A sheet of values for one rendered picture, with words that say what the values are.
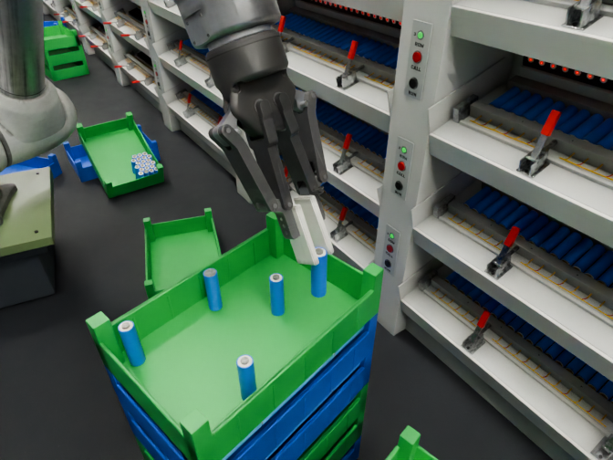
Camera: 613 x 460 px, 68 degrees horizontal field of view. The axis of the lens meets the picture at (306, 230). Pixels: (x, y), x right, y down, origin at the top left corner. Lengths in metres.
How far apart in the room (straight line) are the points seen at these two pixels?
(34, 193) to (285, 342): 0.95
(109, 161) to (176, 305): 1.25
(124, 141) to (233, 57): 1.49
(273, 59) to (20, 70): 0.84
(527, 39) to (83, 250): 1.26
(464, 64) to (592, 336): 0.47
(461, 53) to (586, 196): 0.29
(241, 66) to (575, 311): 0.63
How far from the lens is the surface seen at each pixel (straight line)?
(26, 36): 1.16
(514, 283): 0.86
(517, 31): 0.71
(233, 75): 0.44
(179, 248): 1.42
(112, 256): 1.46
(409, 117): 0.86
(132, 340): 0.58
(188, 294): 0.65
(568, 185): 0.74
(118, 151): 1.87
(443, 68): 0.80
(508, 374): 0.98
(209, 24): 0.44
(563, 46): 0.69
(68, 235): 1.61
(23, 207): 1.35
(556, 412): 0.97
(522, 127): 0.81
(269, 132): 0.45
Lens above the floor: 0.87
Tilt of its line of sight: 37 degrees down
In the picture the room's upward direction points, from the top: straight up
